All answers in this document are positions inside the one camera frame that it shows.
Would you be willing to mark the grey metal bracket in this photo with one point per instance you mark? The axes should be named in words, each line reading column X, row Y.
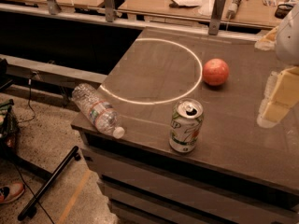
column 216, row 16
column 110, row 10
column 53, row 7

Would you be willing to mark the orange white shoe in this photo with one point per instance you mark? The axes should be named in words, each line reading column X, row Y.
column 11, row 193

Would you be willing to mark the white green soda can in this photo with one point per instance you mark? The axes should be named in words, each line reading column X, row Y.
column 186, row 122

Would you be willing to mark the grey drawer cabinet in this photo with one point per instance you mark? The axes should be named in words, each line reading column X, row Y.
column 236, row 175

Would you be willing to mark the grey metal floor beam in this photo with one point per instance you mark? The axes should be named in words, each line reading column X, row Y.
column 51, row 73

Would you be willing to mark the grey cylindrical tool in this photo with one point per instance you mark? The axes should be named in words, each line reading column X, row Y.
column 232, row 9

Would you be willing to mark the grey metal bracket left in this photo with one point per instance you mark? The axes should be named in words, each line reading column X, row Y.
column 53, row 7

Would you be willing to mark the black metal stand leg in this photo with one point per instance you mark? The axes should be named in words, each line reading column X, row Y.
column 30, row 209

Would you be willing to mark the dark bag on floor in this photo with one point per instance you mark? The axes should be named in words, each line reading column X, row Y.
column 9, row 130

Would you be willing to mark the red apple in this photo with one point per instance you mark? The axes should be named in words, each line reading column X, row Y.
column 215, row 72

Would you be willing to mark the grey metal bracket middle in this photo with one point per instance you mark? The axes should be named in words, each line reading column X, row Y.
column 110, row 10

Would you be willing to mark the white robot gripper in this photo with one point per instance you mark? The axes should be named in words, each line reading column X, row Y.
column 289, row 39

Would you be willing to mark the white paper sheets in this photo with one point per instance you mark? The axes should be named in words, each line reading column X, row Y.
column 203, row 7

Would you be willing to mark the clear plastic water bottle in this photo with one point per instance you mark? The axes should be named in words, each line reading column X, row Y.
column 98, row 110

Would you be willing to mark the grey metal bracket right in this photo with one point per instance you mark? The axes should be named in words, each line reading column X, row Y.
column 216, row 16

